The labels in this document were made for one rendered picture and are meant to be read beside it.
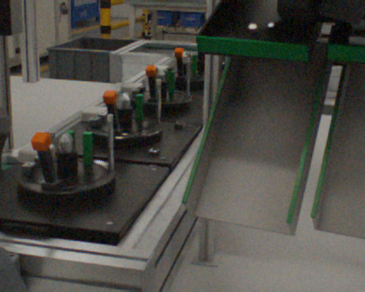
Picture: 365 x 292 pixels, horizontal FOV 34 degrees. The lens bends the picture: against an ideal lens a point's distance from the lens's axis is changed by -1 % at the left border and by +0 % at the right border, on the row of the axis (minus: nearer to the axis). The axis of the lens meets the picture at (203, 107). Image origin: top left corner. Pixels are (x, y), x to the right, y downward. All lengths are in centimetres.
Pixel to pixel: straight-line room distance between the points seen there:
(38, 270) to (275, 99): 36
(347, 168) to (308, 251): 24
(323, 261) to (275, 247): 8
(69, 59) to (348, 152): 224
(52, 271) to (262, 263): 33
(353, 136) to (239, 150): 15
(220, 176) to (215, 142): 5
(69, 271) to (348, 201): 34
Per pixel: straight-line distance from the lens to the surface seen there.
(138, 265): 70
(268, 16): 76
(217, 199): 74
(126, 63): 206
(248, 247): 96
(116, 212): 80
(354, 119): 79
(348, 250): 98
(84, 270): 71
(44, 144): 78
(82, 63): 286
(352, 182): 75
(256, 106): 80
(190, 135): 112
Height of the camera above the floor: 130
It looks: 15 degrees down
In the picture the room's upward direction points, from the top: 2 degrees clockwise
